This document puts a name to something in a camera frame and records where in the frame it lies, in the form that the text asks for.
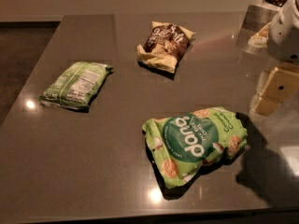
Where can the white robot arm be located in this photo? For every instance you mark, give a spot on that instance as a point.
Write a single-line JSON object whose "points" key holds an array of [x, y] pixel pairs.
{"points": [[283, 35]]}

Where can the silver metal stand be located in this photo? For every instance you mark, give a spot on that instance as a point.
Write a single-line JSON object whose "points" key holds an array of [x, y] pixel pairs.
{"points": [[258, 14]]}

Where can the brown chip bag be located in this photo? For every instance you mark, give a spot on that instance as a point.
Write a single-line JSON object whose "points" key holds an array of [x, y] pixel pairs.
{"points": [[165, 46]]}

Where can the light green snack bag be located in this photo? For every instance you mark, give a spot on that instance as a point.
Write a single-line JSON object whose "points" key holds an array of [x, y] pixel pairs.
{"points": [[76, 86]]}

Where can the green rice chip bag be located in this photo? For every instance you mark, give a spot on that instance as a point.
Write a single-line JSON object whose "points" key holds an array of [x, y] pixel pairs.
{"points": [[182, 145]]}

